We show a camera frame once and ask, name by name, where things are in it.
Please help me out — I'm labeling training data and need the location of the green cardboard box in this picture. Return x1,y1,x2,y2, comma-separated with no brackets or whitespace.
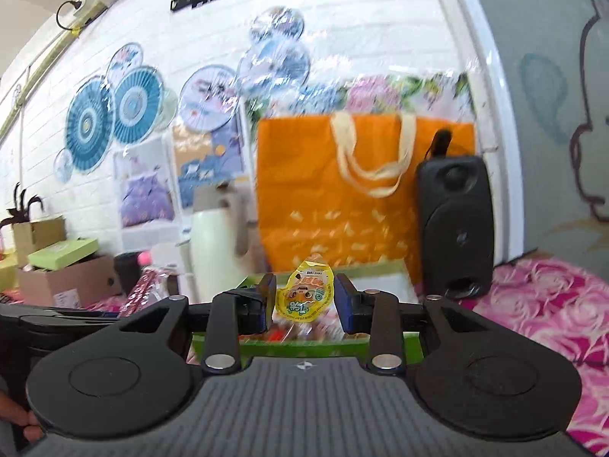
188,259,425,365

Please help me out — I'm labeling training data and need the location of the person's left hand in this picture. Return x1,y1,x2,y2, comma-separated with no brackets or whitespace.
0,390,43,443

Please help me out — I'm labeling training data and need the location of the white thermos jug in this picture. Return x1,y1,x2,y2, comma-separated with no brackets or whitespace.
188,183,260,303

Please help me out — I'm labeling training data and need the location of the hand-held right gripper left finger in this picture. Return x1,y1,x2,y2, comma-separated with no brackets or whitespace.
114,272,277,375

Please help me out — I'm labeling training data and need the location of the black speaker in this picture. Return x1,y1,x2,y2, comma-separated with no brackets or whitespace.
416,128,496,300

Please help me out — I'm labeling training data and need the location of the pale round painted fan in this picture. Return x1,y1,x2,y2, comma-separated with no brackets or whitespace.
238,38,312,98

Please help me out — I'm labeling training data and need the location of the purple bedding package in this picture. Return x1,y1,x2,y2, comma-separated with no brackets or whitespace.
113,136,179,248

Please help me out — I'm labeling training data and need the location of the large blue paper fan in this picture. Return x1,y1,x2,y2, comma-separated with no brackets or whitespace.
64,78,115,172

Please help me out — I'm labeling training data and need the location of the black feather decoration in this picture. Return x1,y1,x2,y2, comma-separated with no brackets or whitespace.
0,183,46,229

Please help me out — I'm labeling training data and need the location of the small cardboard box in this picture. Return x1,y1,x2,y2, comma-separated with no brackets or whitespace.
12,216,67,267

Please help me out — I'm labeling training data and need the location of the grey cartoon wall hanging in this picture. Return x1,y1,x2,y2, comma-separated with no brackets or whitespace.
461,0,609,267

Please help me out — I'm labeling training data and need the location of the black container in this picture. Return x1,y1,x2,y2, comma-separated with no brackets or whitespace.
113,251,143,296

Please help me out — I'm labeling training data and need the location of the yellow snack packet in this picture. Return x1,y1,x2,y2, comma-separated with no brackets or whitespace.
275,257,335,322

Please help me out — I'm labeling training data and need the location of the white round painted fan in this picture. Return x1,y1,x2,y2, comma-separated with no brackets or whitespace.
178,66,239,133

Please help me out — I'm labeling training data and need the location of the pink rose blanket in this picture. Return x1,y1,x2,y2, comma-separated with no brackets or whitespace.
86,254,609,453

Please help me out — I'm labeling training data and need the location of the blue yellow bedding package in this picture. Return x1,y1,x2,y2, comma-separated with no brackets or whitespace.
171,114,248,210

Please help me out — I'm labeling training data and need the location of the pale green round fan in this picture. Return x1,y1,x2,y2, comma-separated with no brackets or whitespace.
159,88,179,129

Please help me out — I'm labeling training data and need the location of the flat green box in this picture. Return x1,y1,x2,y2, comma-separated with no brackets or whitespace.
27,238,100,270

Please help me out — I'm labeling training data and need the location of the orange tote bag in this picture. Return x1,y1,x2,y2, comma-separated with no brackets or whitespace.
256,112,477,286

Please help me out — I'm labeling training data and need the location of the white box with cup print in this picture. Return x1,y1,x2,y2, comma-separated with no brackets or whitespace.
152,243,191,296

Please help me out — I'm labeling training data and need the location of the red striped clear packet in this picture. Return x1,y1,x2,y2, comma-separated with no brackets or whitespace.
116,267,184,317

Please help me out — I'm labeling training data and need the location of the small pale blue fan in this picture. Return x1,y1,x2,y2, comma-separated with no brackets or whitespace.
53,147,74,184

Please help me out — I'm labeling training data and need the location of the black power cable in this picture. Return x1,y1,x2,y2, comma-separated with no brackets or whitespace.
56,0,91,34

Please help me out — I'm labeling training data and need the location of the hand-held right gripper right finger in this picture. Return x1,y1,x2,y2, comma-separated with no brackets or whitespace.
333,272,496,373

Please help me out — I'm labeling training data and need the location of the yellow green box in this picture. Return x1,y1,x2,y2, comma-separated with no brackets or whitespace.
0,252,20,291

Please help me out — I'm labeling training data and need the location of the floral bedding package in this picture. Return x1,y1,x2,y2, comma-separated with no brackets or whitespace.
247,72,477,125

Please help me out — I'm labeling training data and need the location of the brown cardboard box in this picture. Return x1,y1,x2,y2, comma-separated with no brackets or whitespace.
16,254,122,308

